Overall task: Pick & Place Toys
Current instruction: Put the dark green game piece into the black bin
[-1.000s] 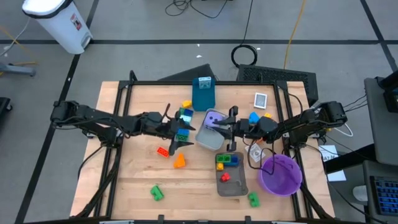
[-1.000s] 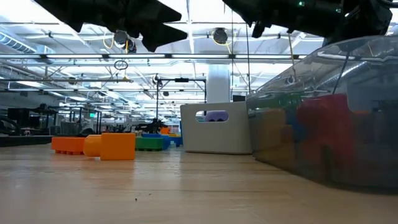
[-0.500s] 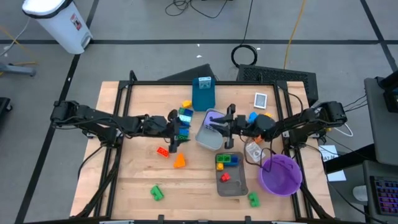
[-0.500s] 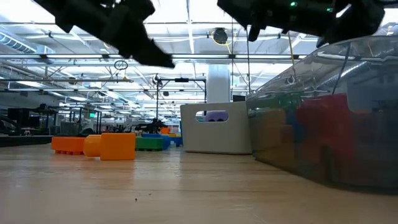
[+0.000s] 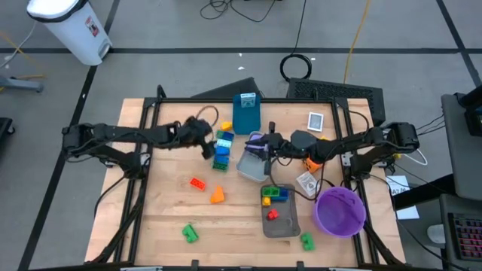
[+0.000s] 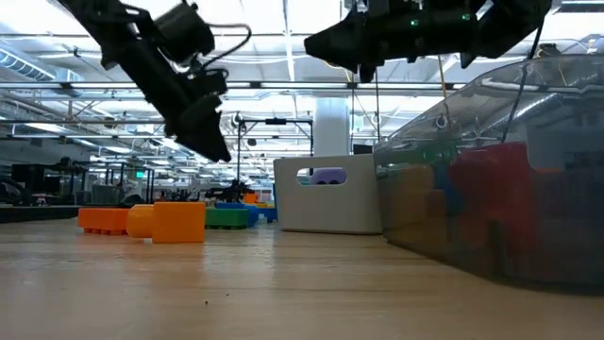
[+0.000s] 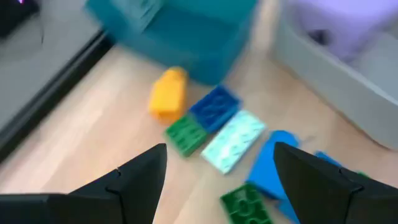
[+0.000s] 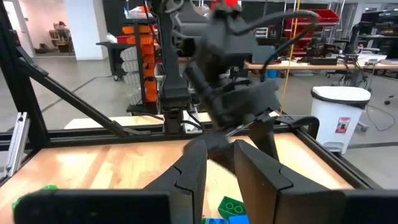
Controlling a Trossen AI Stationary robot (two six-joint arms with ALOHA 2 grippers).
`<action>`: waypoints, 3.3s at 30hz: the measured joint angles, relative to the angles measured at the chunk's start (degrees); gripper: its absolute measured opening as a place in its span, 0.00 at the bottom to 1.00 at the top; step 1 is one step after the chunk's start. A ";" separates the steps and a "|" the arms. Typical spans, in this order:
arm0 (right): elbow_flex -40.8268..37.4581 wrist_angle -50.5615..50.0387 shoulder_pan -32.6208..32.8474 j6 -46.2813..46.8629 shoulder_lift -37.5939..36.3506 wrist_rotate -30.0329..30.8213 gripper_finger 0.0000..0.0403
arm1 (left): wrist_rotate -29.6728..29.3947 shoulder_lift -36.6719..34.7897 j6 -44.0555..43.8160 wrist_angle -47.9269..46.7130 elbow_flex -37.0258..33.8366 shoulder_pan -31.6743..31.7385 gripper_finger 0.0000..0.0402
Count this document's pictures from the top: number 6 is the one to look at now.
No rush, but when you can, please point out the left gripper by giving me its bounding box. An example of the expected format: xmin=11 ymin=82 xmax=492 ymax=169
xmin=120 ymin=44 xmax=232 ymax=164

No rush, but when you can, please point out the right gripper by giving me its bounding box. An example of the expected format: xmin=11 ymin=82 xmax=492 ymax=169
xmin=304 ymin=0 xmax=478 ymax=82

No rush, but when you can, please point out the purple foam die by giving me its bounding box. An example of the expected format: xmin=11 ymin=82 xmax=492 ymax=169
xmin=310 ymin=167 xmax=348 ymax=186

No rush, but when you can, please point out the blue toy block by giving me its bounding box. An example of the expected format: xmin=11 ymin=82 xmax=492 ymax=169
xmin=431 ymin=162 xmax=466 ymax=218

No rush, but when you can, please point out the red toy brick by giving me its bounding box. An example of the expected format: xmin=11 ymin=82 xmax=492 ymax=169
xmin=447 ymin=141 xmax=539 ymax=259

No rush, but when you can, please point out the white pillar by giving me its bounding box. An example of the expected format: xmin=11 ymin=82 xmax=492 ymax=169
xmin=313 ymin=96 xmax=354 ymax=158

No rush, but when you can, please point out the dark green toy brick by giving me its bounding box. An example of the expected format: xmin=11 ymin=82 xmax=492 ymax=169
xmin=205 ymin=207 xmax=250 ymax=230

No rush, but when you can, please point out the orange peg block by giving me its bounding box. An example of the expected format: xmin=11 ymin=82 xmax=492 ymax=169
xmin=126 ymin=201 xmax=208 ymax=245

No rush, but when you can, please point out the blue toy brick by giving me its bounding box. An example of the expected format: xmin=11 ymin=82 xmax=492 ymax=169
xmin=215 ymin=201 xmax=260 ymax=229

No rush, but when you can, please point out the smoky transparent tray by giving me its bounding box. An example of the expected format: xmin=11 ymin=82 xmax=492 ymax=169
xmin=372 ymin=52 xmax=604 ymax=289

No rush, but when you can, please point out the orange-red toy brick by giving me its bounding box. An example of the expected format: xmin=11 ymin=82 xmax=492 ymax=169
xmin=77 ymin=207 xmax=131 ymax=236

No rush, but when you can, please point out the white plastic bin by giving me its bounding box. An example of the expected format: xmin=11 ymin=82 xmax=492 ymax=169
xmin=273 ymin=154 xmax=383 ymax=236

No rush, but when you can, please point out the black equipment rack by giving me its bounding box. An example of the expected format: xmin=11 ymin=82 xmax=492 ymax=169
xmin=8 ymin=162 xmax=65 ymax=207

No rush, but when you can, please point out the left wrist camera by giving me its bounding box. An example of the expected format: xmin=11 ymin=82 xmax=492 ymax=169
xmin=188 ymin=67 xmax=231 ymax=99

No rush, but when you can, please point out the black gantry frame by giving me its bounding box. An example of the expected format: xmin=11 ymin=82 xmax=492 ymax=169
xmin=235 ymin=116 xmax=315 ymax=188

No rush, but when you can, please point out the yellow cable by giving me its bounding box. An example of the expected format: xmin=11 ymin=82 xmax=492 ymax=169
xmin=436 ymin=54 xmax=449 ymax=127

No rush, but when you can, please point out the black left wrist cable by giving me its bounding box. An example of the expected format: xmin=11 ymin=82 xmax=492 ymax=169
xmin=191 ymin=22 xmax=253 ymax=72

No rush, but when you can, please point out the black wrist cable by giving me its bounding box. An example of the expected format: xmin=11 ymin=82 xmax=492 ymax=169
xmin=499 ymin=18 xmax=544 ymax=145
xmin=191 ymin=22 xmax=253 ymax=72

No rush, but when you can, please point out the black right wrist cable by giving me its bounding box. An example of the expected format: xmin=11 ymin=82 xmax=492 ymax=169
xmin=499 ymin=18 xmax=544 ymax=145

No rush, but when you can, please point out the ceiling air duct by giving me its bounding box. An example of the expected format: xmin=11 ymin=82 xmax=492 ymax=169
xmin=0 ymin=46 xmax=84 ymax=84

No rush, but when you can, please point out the black table frame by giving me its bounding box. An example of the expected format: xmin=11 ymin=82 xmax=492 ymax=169
xmin=0 ymin=203 xmax=138 ymax=224

